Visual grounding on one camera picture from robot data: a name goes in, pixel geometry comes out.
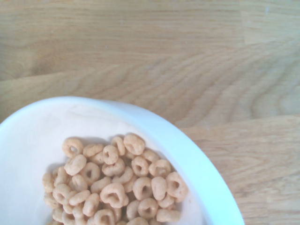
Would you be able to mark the plain white bowl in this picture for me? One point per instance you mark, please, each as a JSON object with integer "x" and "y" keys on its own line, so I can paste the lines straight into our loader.
{"x": 192, "y": 159}

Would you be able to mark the cereal rings heap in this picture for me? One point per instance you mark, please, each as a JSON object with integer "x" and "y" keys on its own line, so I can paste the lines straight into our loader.
{"x": 112, "y": 187}

